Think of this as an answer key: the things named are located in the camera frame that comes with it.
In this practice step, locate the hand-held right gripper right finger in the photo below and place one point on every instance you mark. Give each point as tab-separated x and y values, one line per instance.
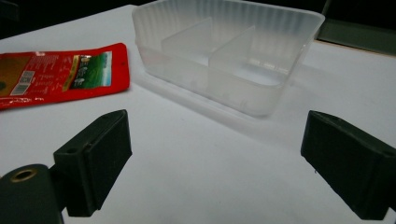
348	161

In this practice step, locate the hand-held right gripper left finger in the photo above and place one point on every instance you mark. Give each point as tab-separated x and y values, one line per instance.
93	161

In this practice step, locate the red snack packet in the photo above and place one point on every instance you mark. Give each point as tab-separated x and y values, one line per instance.
56	74

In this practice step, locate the clear divided plastic box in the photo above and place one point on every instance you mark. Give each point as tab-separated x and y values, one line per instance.
224	56

